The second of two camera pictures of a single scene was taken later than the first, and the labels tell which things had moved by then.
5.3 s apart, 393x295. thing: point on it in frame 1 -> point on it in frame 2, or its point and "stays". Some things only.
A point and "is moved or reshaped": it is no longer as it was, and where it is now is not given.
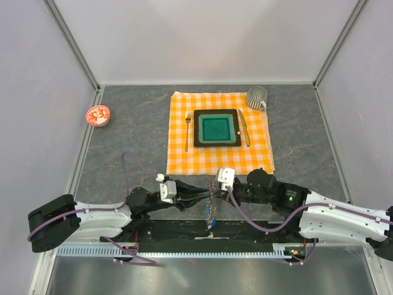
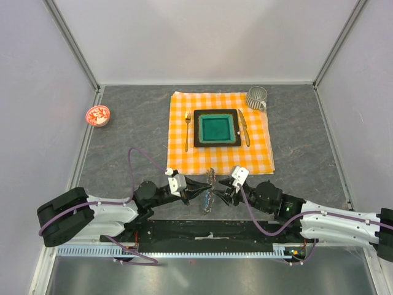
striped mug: [256, 98] stays
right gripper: [226, 195] stays
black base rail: [225, 236] stays
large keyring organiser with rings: [211, 204] is moved or reshaped
